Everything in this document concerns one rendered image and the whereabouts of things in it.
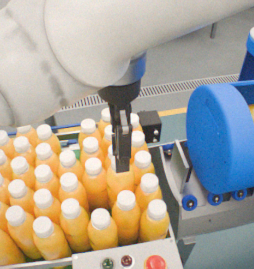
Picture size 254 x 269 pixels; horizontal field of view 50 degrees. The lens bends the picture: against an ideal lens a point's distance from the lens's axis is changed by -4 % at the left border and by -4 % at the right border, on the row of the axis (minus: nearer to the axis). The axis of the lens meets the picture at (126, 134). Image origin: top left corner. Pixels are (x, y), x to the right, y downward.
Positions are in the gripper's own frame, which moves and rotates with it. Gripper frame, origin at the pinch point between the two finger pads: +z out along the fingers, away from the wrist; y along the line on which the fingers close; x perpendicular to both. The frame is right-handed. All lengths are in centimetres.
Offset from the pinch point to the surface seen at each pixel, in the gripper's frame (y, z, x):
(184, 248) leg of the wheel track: -3, 57, -23
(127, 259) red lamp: -21.1, 4.8, 2.4
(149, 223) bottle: -12.3, 10.4, -4.0
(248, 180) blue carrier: -8.2, 6.8, -28.8
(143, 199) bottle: -5.6, 10.9, -4.2
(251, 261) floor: -1, 116, -76
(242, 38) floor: 259, 116, -203
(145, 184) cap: -4.5, 6.7, -4.7
